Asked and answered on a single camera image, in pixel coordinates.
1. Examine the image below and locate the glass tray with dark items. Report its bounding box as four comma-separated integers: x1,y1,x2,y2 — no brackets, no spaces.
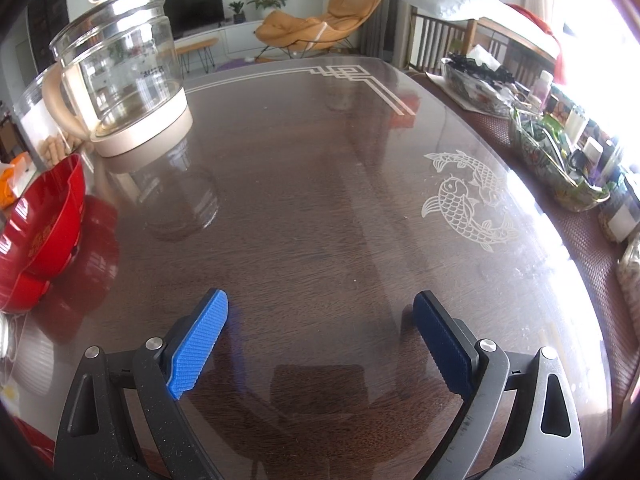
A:
441,45,523,117

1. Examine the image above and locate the glass kettle with cream base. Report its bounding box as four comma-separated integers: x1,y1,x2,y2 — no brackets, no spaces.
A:
41,0,194,158

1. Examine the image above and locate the red cloth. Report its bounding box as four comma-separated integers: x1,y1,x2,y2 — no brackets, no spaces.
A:
504,2,568,83

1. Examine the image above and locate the woven basket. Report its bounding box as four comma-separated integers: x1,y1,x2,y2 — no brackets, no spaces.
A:
616,234,640,306

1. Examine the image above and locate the orange lounge chair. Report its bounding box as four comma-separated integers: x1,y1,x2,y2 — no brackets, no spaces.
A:
254,0,384,59

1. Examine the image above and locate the orange tissue pack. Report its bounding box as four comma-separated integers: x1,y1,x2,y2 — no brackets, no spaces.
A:
0,155,40,209

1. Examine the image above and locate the purple rug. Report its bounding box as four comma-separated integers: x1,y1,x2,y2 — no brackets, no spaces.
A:
215,57,257,74

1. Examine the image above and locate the glass tray with toiletries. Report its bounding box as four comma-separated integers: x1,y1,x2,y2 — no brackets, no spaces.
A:
508,102,612,212

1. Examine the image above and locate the clear jar with peanuts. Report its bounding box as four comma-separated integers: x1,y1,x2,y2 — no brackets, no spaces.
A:
12,77,78,168

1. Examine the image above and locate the round wooden stool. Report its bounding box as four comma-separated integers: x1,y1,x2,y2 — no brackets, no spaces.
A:
175,36,221,79

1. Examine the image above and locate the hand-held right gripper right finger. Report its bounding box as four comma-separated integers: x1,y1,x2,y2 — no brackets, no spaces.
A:
412,290,586,480

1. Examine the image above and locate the grey curtain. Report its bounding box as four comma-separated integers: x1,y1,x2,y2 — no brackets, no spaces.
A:
364,0,402,59

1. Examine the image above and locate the wooden bench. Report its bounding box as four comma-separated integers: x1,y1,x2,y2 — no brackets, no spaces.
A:
407,2,561,77

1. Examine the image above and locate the white pillow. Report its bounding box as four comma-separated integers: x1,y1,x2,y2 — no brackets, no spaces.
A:
399,0,494,22

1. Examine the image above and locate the white television cabinet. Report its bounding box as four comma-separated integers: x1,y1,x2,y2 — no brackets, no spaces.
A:
172,19,267,60

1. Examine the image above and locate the black television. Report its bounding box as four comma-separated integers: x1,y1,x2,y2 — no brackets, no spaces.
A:
162,0,225,41

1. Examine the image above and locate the dark display cabinet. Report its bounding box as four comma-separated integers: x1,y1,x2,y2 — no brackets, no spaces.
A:
22,0,72,63

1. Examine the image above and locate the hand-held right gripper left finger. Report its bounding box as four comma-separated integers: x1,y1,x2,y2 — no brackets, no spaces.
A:
54,287,230,480

